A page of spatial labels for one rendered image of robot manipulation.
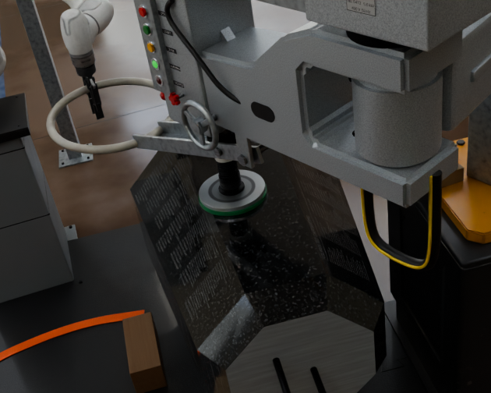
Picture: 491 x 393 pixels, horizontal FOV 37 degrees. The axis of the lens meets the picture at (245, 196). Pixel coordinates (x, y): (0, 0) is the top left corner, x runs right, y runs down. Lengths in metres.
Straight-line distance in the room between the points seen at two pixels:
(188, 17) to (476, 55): 0.70
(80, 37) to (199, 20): 0.95
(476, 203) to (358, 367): 0.60
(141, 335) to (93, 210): 1.16
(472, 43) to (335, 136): 0.37
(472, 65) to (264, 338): 0.87
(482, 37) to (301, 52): 0.40
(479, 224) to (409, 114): 0.74
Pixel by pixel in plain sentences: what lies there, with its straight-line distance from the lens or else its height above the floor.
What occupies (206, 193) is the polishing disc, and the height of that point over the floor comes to 0.85.
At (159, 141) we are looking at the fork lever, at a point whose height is 0.96.
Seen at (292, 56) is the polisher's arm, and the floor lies 1.46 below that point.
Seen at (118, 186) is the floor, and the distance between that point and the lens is 4.03.
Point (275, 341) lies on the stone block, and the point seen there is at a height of 0.71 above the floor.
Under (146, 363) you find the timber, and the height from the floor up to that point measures 0.13.
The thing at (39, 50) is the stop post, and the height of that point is 0.70.
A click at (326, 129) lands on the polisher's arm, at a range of 1.75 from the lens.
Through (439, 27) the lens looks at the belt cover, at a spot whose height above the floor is 1.60.
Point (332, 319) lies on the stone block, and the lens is 1.98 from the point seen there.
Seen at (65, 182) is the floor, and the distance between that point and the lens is 4.21.
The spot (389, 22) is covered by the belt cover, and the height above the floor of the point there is 1.61.
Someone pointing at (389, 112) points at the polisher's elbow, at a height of 1.39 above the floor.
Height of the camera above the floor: 2.15
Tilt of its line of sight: 35 degrees down
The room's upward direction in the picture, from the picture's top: 10 degrees counter-clockwise
